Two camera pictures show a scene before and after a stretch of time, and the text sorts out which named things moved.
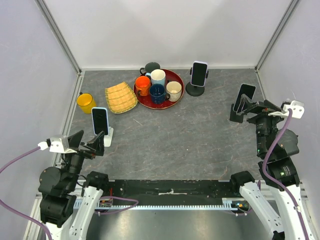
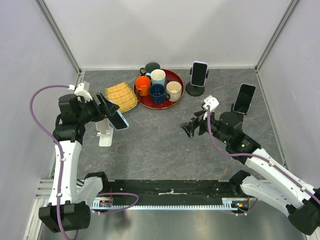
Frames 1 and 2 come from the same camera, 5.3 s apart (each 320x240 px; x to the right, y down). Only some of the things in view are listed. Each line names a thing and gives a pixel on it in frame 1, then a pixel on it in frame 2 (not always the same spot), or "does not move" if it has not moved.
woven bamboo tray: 120,98 does not move
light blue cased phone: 100,120 → 117,120
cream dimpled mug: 174,89 does not move
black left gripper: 74,140 → 110,107
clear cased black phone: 244,88 does not move
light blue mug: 158,76 does not move
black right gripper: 262,108 → 188,127
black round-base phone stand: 193,90 does not move
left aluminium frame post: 58,34 does not move
